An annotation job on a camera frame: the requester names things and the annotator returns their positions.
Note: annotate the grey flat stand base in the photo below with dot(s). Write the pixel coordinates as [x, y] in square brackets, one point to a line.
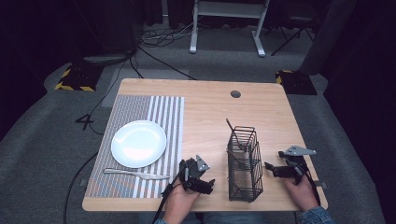
[107, 58]

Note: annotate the person's jeans legs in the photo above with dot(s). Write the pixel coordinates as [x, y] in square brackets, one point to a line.
[236, 218]

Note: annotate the person's right hand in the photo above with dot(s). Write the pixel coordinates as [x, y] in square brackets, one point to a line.
[301, 194]

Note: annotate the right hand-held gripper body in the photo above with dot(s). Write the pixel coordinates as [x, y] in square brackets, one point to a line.
[297, 160]

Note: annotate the black yellow striped base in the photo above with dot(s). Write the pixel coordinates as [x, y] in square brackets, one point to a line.
[79, 79]
[297, 82]

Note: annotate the white metal desk frame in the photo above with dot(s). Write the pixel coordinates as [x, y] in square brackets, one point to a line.
[229, 9]

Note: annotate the black folding stand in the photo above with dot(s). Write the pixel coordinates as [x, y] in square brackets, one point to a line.
[292, 34]

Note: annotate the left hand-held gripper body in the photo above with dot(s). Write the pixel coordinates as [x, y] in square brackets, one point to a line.
[193, 169]

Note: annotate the person's left hand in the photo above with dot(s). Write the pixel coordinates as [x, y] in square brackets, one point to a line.
[179, 203]

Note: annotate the grey striped woven placemat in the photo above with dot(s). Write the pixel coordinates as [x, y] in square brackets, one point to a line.
[130, 107]

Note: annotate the white round plate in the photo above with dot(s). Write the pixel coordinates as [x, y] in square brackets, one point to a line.
[138, 144]

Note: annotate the grey curtain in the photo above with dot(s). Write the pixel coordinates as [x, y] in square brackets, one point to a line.
[327, 37]

